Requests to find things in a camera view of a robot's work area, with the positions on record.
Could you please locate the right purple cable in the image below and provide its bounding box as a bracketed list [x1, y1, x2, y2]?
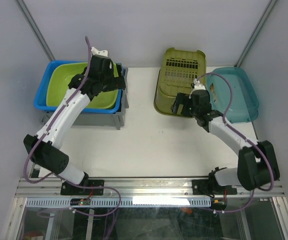
[188, 72, 276, 215]

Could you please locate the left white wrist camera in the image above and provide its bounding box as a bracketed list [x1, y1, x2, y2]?
[90, 47, 109, 57]

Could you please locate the olive slotted basket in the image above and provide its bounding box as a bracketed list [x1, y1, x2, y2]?
[153, 47, 207, 116]

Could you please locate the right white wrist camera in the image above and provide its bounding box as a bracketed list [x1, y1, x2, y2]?
[191, 78, 206, 92]

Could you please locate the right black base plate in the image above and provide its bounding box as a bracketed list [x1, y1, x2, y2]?
[191, 179, 238, 196]

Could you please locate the lime green basin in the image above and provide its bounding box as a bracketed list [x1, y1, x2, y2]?
[45, 62, 120, 111]

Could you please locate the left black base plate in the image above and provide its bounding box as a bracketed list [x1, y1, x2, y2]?
[60, 178, 105, 196]

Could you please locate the aluminium mounting rail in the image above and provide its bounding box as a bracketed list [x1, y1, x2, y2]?
[15, 177, 286, 199]

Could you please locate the teal translucent container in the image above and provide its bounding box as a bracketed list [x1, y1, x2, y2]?
[205, 67, 259, 124]

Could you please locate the grey plastic crate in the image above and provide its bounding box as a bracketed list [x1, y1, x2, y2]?
[40, 63, 130, 131]

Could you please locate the blue plastic tub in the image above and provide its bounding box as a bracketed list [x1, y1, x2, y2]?
[34, 60, 122, 114]

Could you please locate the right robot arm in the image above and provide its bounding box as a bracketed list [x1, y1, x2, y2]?
[171, 90, 280, 194]

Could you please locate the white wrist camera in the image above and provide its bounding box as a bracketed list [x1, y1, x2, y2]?
[90, 47, 109, 57]
[191, 78, 206, 92]

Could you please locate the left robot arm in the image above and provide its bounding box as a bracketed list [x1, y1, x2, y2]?
[23, 54, 126, 195]

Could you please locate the white slotted cable duct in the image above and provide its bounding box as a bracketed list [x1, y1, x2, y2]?
[26, 196, 211, 208]

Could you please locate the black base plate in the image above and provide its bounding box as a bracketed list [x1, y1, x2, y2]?
[191, 179, 238, 196]
[60, 178, 105, 196]

